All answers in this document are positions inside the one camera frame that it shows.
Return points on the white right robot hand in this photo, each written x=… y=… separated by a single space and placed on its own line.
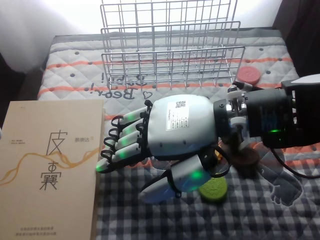
x=185 y=125

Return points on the beige hardcover book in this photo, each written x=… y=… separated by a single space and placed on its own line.
x=50 y=175

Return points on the dark brown curtain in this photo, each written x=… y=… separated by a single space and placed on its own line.
x=300 y=30

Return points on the pink toy cookie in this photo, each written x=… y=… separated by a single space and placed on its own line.
x=248 y=75

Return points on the brown toy sandwich cookie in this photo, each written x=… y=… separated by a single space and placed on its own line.
x=250 y=160

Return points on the green toy sandwich cookie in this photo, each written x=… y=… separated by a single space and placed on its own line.
x=215 y=191

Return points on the grey quilt with bear print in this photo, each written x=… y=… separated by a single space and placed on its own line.
x=200 y=220

